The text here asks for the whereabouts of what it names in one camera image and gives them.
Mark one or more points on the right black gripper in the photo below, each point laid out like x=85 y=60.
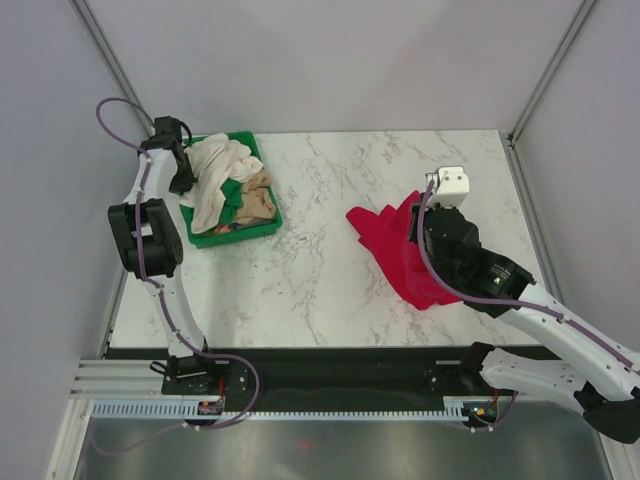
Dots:
x=411 y=235

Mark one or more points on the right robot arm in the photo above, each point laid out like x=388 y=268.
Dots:
x=590 y=374

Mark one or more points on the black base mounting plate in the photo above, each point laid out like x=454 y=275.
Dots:
x=386 y=378

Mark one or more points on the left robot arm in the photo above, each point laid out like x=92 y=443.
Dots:
x=150 y=246

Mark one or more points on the cream white t shirt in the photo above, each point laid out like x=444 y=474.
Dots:
x=214 y=160

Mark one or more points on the aluminium frame post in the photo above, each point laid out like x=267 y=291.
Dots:
x=102 y=45
x=564 y=46

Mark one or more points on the green plastic bin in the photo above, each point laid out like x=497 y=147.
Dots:
x=232 y=233

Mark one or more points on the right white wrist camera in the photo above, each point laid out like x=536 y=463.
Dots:
x=450 y=187

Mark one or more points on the right aluminium frame post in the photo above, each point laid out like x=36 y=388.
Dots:
x=564 y=46

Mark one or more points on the left aluminium frame post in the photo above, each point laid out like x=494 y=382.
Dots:
x=102 y=45

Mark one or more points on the beige tan t shirt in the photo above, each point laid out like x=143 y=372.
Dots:
x=257 y=204

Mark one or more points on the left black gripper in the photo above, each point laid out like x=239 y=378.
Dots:
x=178 y=187

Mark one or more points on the red t shirt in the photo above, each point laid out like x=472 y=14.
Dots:
x=385 y=236

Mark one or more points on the aluminium front rail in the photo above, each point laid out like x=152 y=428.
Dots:
x=120 y=378

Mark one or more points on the white slotted cable duct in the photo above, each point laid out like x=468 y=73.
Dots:
x=450 y=411

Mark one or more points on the green t shirt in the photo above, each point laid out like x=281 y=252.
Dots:
x=232 y=192

